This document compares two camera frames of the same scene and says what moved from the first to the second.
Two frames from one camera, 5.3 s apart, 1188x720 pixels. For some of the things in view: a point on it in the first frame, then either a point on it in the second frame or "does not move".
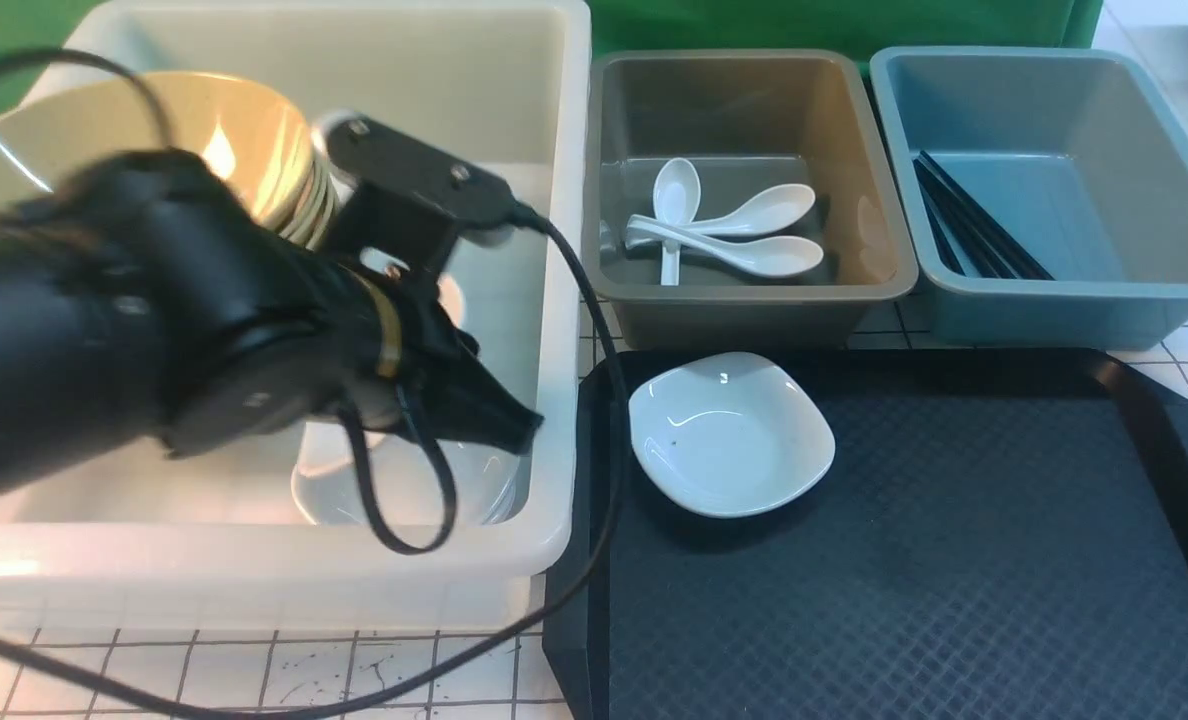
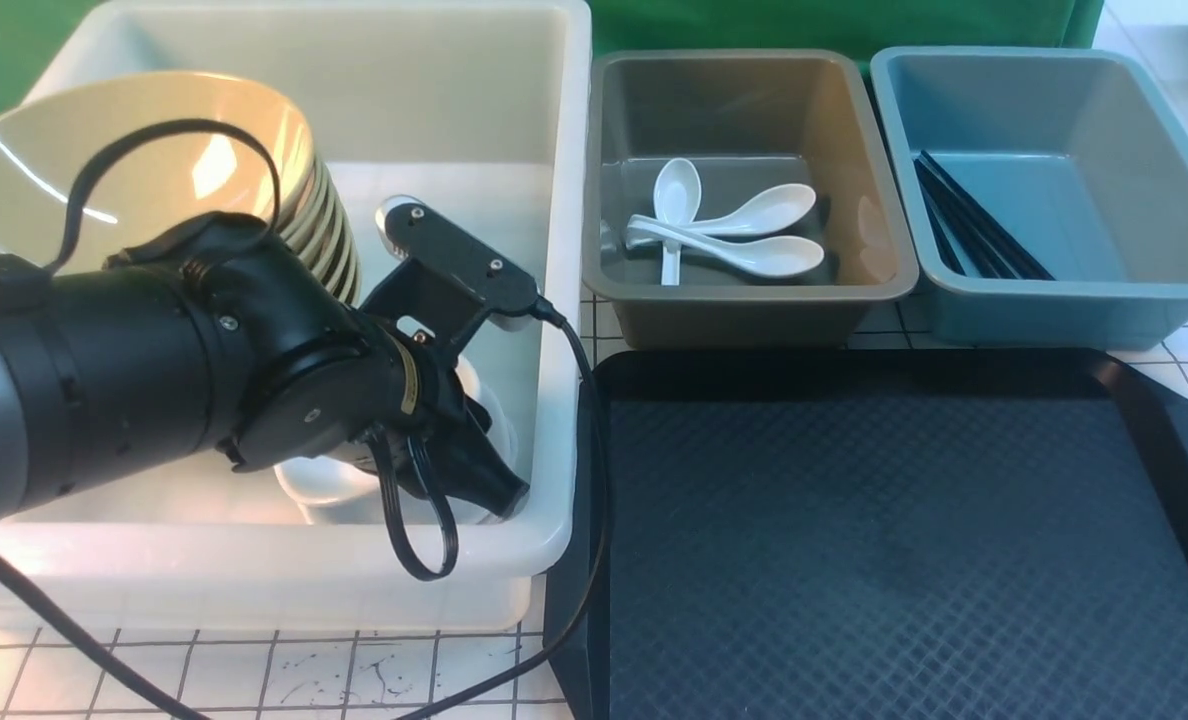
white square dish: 728,434 to 344,490
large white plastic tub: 273,526 does not move
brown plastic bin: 740,198 does not move
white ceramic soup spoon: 771,255 does not move
